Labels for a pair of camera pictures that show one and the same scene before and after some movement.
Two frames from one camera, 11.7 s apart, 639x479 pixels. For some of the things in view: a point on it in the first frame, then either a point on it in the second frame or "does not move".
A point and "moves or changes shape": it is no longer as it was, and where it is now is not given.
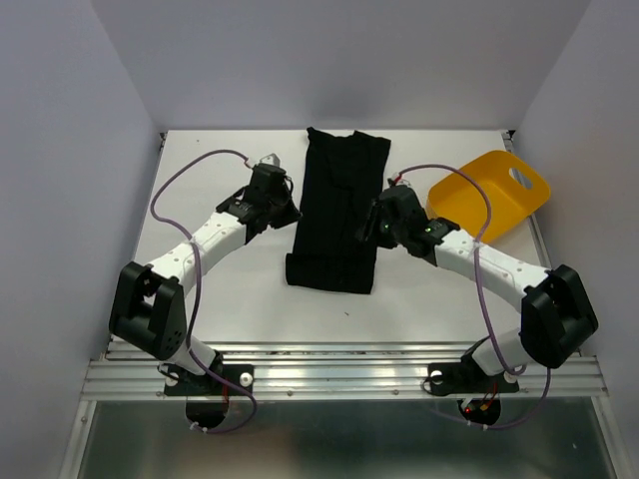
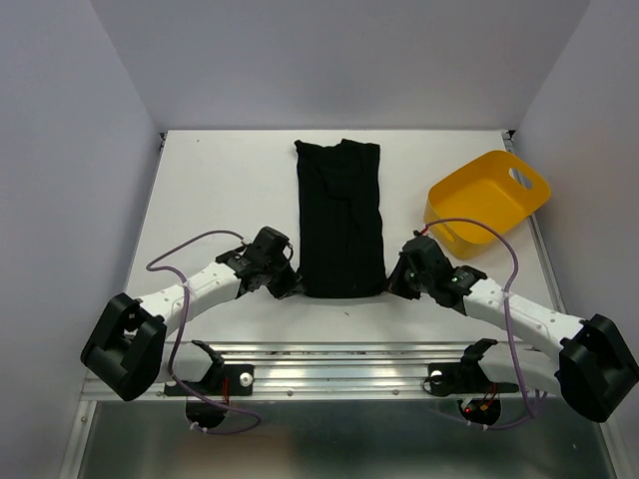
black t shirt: x=342 y=177 moves or changes shape
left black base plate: x=211 y=384 does not move
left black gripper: x=292 y=215 -> x=289 y=284
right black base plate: x=468 y=377 does not move
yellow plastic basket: x=458 y=200 does not move
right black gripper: x=370 y=220 -> x=394 y=282
